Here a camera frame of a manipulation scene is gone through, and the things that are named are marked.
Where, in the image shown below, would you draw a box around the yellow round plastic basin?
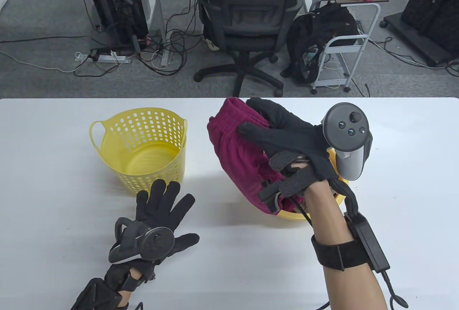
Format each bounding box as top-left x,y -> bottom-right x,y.
276,149 -> 350,221

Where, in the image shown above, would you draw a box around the maroon shorts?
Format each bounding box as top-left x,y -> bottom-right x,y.
207,97 -> 309,214

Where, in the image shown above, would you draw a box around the black backpack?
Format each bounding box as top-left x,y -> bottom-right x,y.
281,1 -> 359,85

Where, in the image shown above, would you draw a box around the person's left hand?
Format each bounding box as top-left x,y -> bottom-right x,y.
104,179 -> 200,292

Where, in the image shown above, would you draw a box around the black box wrist device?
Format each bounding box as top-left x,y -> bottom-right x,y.
344,211 -> 391,273

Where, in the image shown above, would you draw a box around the person's right hand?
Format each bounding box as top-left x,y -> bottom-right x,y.
238,97 -> 339,214

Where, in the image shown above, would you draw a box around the grey metal desk leg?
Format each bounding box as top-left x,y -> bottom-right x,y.
149,0 -> 171,68

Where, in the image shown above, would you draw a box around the black lattice forearm brace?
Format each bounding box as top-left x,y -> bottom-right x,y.
70,278 -> 122,310

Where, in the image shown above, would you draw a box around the black wrist device cable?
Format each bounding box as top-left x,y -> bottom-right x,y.
380,271 -> 409,309

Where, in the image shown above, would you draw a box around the black handheld controller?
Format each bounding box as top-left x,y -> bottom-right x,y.
108,217 -> 175,264
322,103 -> 373,181

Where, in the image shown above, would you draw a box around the white power strip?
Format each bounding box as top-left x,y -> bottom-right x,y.
94,55 -> 131,64

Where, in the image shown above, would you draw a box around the black mesh office chair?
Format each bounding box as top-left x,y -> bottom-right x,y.
194,0 -> 315,98

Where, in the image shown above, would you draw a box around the person's left forearm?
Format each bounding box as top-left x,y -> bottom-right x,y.
117,267 -> 144,310

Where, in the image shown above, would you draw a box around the black computer tower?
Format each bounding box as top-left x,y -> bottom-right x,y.
81,0 -> 149,48

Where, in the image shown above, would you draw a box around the tangle of black cables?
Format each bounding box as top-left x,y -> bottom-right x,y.
136,5 -> 203,76

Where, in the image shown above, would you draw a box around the yellow perforated plastic basket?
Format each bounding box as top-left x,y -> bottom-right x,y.
89,108 -> 188,196

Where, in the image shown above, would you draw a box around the black cabinet on casters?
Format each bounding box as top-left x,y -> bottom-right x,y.
380,0 -> 459,67

